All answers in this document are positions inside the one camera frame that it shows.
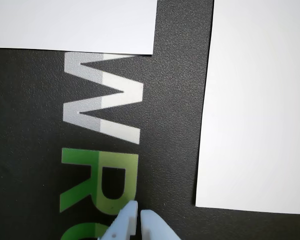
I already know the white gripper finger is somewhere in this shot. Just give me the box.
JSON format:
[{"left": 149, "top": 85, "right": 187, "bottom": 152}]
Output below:
[
  {"left": 98, "top": 200, "right": 139, "bottom": 240},
  {"left": 140, "top": 209, "right": 182, "bottom": 240}
]

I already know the white paper sheet marked HOME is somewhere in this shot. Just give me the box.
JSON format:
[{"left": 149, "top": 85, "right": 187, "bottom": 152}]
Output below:
[{"left": 195, "top": 0, "right": 300, "bottom": 215}]

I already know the white paper sheet marked 1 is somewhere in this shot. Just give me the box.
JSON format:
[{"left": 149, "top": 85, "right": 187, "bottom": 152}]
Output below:
[{"left": 0, "top": 0, "right": 158, "bottom": 56}]

